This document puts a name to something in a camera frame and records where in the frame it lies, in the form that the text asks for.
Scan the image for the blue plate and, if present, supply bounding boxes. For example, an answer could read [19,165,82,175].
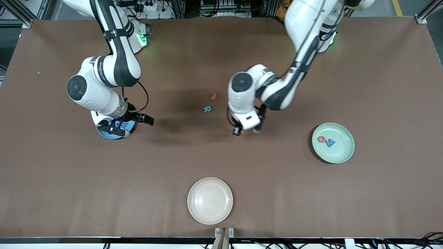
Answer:
[96,119,136,140]

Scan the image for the green plate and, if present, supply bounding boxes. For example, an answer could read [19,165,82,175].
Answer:
[311,122,355,164]

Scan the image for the beige plate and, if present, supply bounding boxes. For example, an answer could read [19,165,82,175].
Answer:
[187,177,233,225]

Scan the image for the orange packaged goods pile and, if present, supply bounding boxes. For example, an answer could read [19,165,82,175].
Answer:
[276,0,295,18]

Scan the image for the grey equipment rack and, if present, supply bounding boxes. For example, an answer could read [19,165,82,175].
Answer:
[200,0,251,18]

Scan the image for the white power strip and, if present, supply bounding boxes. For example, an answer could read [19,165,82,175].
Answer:
[137,2,173,19]

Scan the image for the black right camera cable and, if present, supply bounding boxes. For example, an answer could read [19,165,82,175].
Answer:
[121,81,150,114]

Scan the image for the metal camera pole bracket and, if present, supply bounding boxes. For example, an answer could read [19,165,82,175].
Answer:
[215,227,235,249]

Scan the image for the silver aluminium frame post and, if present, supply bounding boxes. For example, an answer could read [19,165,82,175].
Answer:
[0,0,47,29]
[415,0,443,25]

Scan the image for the black cable bundle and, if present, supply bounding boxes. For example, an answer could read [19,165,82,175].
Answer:
[408,231,443,249]

